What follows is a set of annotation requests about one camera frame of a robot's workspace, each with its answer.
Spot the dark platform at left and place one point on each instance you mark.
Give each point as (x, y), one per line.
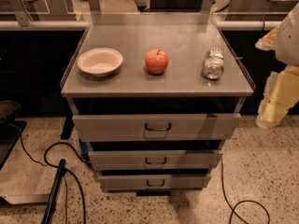
(10, 128)

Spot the grey top drawer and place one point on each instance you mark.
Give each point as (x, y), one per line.
(169, 127)

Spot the crushed clear plastic bottle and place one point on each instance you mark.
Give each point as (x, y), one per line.
(213, 67)

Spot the white rail right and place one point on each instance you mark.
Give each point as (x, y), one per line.
(247, 25)

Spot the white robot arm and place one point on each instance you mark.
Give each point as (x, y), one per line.
(283, 40)

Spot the grey drawer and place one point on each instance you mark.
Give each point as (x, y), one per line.
(153, 182)
(169, 127)
(154, 160)

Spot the black pole on floor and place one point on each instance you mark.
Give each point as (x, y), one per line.
(53, 193)

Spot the white rail left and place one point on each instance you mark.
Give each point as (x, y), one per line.
(44, 26)

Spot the white rail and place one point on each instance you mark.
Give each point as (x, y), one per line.
(44, 26)
(247, 25)

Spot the white paper bowl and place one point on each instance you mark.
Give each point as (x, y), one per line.
(100, 62)

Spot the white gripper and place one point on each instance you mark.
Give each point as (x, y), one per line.
(289, 44)

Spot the red apple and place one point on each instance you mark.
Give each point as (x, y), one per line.
(156, 61)

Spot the grey bottom drawer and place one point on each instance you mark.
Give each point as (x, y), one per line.
(153, 182)

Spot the grey drawer cabinet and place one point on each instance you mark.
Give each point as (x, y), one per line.
(181, 89)

